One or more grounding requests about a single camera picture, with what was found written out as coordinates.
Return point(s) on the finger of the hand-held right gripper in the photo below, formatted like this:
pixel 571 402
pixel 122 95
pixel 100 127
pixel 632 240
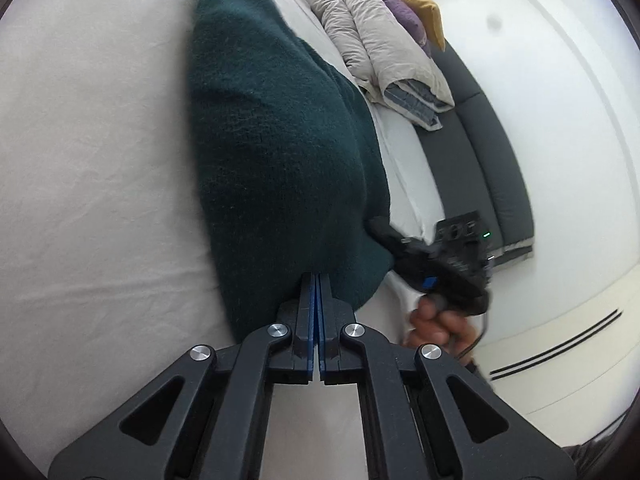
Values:
pixel 390 237
pixel 427 282

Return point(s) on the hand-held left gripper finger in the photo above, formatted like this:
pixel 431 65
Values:
pixel 312 310
pixel 322 310

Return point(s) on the dark green knit sweater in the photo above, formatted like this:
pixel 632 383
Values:
pixel 275 135

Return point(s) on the person's right hand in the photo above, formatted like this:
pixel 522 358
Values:
pixel 432 327

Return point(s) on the grey padded headboard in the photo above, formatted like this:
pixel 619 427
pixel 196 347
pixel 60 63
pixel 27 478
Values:
pixel 480 160

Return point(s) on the black linear ceiling vent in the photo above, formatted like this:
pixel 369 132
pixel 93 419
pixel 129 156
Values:
pixel 555 346

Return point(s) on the folded beige duvet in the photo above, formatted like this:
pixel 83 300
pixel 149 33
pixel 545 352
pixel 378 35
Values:
pixel 360 35

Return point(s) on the purple pillow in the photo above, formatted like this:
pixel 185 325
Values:
pixel 400 10

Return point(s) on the mustard yellow pillow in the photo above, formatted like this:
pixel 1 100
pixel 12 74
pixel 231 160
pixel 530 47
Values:
pixel 425 10

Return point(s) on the bed with white sheet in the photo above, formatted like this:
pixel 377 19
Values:
pixel 100 160

